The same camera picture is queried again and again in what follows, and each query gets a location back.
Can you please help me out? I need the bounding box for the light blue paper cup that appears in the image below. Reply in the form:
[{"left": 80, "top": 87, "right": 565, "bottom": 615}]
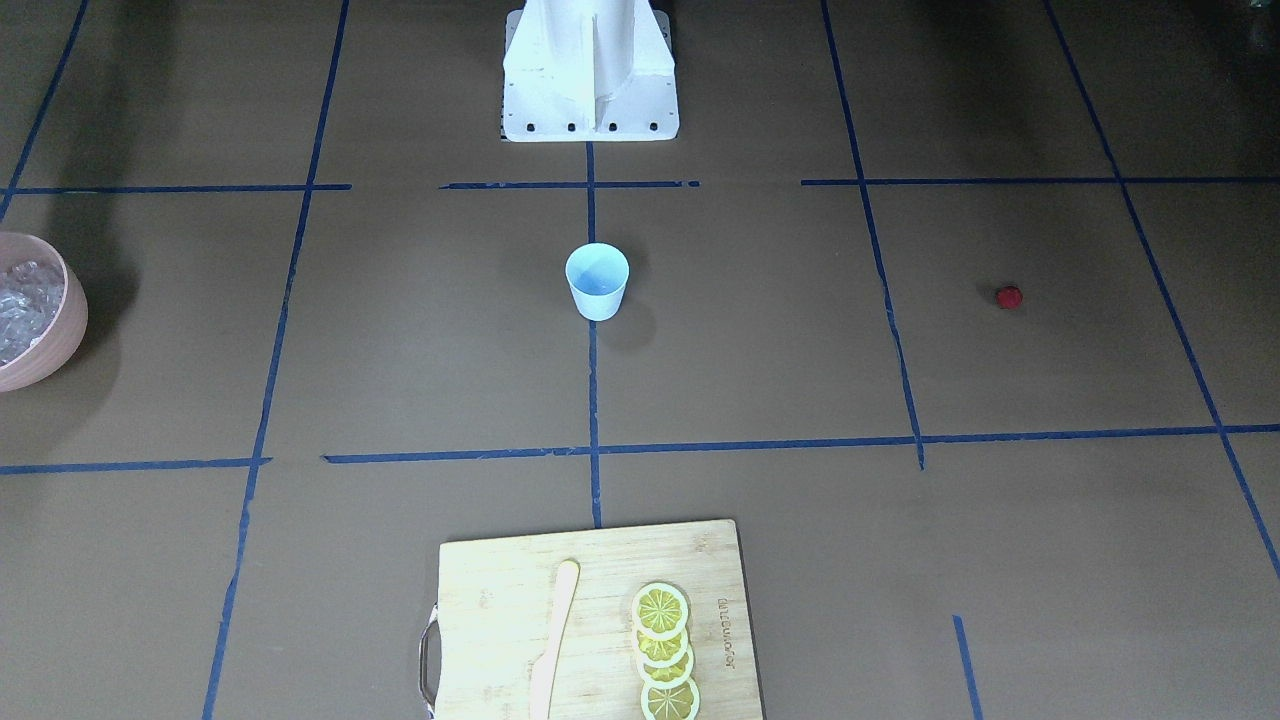
[{"left": 564, "top": 242, "right": 630, "bottom": 322}]

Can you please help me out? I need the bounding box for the pile of clear ice cubes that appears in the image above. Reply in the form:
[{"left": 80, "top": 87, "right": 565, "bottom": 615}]
[{"left": 1, "top": 260, "right": 67, "bottom": 365}]

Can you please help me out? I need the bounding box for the top lemon slice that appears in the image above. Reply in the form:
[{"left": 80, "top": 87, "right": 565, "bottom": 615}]
[{"left": 630, "top": 582, "right": 690, "bottom": 641}]

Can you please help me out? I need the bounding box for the lemon slice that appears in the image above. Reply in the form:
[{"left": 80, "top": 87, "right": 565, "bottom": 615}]
[
  {"left": 632, "top": 630, "right": 689, "bottom": 667},
  {"left": 630, "top": 582, "right": 690, "bottom": 641},
  {"left": 636, "top": 648, "right": 696, "bottom": 689},
  {"left": 640, "top": 679, "right": 701, "bottom": 720}
]

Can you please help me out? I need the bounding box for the bamboo cutting board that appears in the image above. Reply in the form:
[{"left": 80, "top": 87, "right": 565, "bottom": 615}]
[{"left": 420, "top": 519, "right": 764, "bottom": 719}]

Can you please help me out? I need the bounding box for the yellow plastic knife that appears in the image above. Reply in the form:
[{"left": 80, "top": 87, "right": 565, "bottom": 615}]
[{"left": 527, "top": 559, "right": 580, "bottom": 719}]

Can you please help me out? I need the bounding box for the bottom lemon slice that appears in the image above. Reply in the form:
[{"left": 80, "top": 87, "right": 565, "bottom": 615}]
[{"left": 640, "top": 679, "right": 701, "bottom": 720}]

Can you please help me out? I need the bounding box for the red strawberry on table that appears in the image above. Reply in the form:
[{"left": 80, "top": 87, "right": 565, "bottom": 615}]
[{"left": 995, "top": 284, "right": 1024, "bottom": 310}]

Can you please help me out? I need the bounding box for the pink bowl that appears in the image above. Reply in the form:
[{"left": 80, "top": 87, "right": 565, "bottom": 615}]
[{"left": 1, "top": 232, "right": 88, "bottom": 392}]

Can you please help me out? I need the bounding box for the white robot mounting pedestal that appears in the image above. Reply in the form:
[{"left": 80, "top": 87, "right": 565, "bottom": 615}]
[{"left": 500, "top": 1, "right": 680, "bottom": 143}]

